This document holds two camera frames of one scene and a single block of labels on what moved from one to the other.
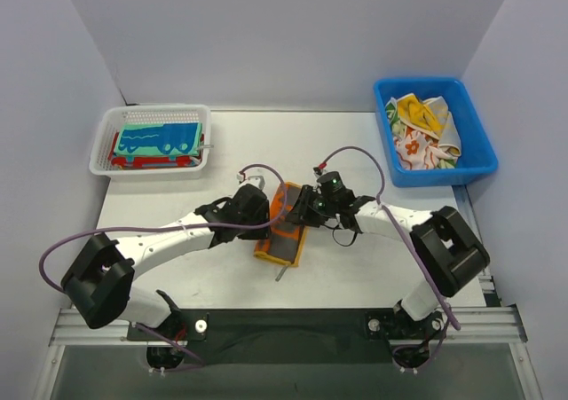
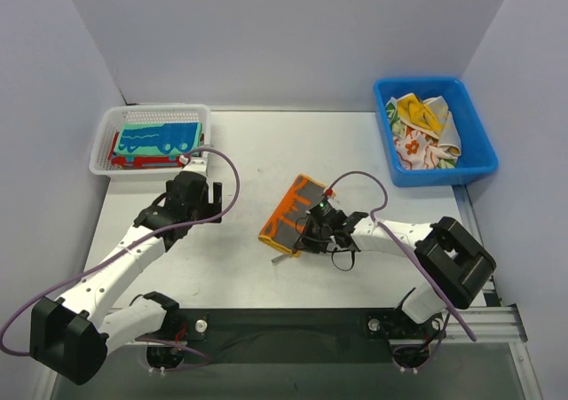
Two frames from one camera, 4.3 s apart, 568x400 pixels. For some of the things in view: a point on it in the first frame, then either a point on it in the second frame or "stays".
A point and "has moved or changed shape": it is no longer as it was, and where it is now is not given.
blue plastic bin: x=433 y=133 stays
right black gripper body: x=304 y=206 -> x=308 y=232
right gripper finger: x=300 y=214 -> x=310 y=228
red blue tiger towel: x=124 y=160 stays
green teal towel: x=171 y=139 stays
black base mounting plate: x=297 y=336 stays
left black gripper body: x=260 y=214 -> x=216 y=200
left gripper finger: x=258 y=233 -> x=216 y=221
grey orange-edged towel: x=286 y=239 has moved or changed shape
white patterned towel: x=418 y=150 stays
